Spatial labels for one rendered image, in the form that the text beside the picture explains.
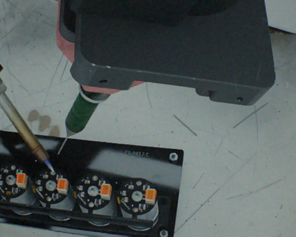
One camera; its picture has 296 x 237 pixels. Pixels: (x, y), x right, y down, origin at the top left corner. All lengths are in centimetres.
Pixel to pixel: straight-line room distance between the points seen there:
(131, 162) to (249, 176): 9
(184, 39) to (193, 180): 30
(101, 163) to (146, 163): 3
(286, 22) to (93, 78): 38
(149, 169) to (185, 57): 29
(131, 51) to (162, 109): 32
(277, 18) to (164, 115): 13
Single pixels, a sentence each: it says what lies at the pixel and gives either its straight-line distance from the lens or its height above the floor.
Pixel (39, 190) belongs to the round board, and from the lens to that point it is 45.
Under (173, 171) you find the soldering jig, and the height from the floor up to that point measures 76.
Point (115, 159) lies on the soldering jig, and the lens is 51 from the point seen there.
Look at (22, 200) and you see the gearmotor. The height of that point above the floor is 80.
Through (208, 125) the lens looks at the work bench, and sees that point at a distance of 53.
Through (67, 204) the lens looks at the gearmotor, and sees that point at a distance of 46.
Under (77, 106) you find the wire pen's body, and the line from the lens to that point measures 34.
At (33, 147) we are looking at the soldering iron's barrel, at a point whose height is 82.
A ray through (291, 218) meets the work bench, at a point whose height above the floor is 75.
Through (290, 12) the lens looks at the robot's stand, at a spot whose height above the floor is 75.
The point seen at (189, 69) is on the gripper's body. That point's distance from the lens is 21.
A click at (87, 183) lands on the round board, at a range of 45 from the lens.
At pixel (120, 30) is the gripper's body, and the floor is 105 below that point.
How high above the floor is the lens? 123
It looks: 66 degrees down
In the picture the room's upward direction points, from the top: 6 degrees counter-clockwise
